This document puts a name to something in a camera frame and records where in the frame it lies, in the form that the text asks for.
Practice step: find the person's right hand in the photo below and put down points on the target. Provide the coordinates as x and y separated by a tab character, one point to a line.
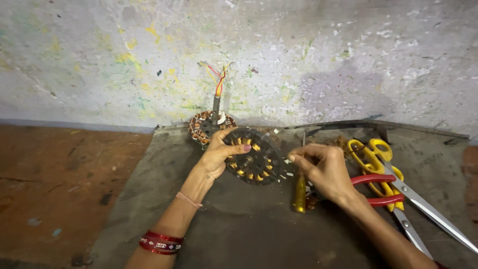
328	168

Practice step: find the person's left hand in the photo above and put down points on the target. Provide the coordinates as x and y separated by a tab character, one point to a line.
213	155

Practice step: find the black motor stator core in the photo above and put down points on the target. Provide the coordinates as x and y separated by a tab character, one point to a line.
261	160

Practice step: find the copper wound stator with shaft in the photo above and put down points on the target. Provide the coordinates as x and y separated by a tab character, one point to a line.
201	129

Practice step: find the pink wrist thread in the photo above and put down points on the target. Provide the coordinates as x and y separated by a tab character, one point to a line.
188	200

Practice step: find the grey work mat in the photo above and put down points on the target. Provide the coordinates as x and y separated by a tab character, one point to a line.
246	224

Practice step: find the stack of red bangles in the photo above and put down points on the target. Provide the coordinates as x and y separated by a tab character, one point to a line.
160	243

